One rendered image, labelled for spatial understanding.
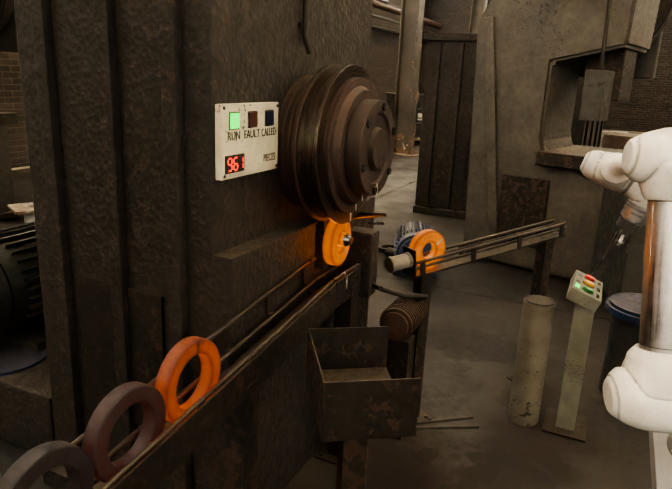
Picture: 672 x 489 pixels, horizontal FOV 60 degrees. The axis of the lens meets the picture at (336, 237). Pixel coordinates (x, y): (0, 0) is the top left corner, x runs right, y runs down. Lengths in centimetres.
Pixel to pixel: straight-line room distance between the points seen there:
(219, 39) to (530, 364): 167
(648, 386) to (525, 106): 296
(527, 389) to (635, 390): 88
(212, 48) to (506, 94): 320
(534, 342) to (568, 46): 239
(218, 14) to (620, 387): 132
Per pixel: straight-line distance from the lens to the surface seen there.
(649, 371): 166
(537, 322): 237
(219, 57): 145
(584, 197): 425
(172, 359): 125
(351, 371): 149
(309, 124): 159
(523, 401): 251
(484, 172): 449
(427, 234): 218
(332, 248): 178
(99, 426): 114
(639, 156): 160
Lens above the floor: 131
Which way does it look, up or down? 15 degrees down
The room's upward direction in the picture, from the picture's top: 3 degrees clockwise
